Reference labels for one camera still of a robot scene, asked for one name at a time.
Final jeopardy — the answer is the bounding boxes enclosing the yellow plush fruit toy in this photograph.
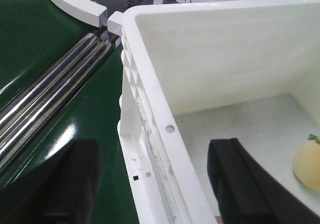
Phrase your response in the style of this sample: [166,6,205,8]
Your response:
[292,134,320,191]

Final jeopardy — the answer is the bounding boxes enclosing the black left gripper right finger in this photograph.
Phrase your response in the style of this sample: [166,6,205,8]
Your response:
[207,138,320,224]

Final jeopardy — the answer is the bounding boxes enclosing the chrome roller bars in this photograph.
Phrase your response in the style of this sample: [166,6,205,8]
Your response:
[0,32,119,176]

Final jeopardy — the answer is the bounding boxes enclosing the white plastic Totelife crate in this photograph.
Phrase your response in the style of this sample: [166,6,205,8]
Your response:
[117,0,320,224]

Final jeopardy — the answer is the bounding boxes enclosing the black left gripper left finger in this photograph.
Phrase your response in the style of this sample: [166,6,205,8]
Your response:
[0,139,103,224]

